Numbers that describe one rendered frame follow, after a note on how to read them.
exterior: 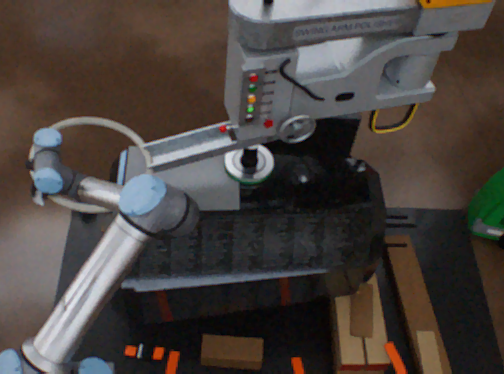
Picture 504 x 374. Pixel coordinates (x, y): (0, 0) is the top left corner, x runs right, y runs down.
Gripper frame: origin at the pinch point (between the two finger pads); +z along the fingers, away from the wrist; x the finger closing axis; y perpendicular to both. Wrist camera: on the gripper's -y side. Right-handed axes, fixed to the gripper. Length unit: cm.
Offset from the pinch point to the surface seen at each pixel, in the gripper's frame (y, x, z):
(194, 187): 27, 57, 5
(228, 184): 36, 69, 2
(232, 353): 81, 52, 76
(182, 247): 42, 40, 18
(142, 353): 50, 24, 93
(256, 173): 41, 79, -3
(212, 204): 39, 57, 4
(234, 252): 58, 55, 16
